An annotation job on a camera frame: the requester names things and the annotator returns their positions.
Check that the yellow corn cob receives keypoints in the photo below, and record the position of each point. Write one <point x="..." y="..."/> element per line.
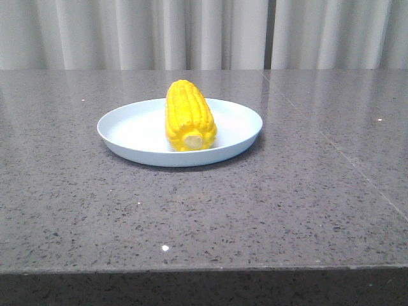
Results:
<point x="189" y="123"/>

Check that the light blue round plate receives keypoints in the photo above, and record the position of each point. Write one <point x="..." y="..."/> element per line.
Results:
<point x="136" y="132"/>

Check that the white pleated curtain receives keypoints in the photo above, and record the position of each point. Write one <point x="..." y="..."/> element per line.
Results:
<point x="204" y="35"/>

